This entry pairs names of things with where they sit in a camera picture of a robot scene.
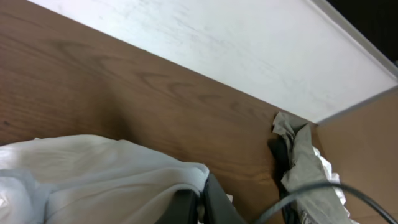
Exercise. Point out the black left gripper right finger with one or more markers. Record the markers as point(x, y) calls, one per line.
point(218, 207)

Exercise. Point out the grey khaki garment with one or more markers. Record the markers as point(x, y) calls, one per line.
point(304, 167)

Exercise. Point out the white t-shirt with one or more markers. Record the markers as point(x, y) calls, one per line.
point(91, 179)

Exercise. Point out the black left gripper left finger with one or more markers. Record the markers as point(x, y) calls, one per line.
point(182, 209)

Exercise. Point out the white garment in pile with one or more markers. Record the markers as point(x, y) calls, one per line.
point(333, 177)

